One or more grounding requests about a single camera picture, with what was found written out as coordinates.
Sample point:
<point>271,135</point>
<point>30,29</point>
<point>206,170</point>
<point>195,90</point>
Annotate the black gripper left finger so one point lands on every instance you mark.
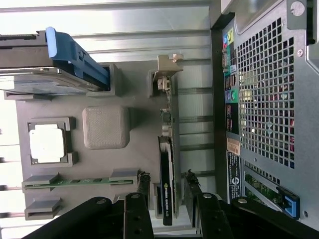
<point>137,216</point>

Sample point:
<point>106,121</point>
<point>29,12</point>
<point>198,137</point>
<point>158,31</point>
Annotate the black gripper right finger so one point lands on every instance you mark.
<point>211,219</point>

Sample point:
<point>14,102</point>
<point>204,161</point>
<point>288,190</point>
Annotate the green RAM stick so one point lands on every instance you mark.
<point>74,181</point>

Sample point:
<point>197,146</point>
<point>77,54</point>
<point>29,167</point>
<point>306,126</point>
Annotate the silver CPU chip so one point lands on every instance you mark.
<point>46,143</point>

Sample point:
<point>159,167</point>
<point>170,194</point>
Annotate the grey plastic parts rack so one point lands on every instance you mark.
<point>49,107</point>

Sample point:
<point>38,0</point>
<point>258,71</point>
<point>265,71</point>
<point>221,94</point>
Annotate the grey open PC case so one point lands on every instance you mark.
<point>269,74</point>

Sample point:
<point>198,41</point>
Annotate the hard disk in blue caddy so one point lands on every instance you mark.
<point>30,84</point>

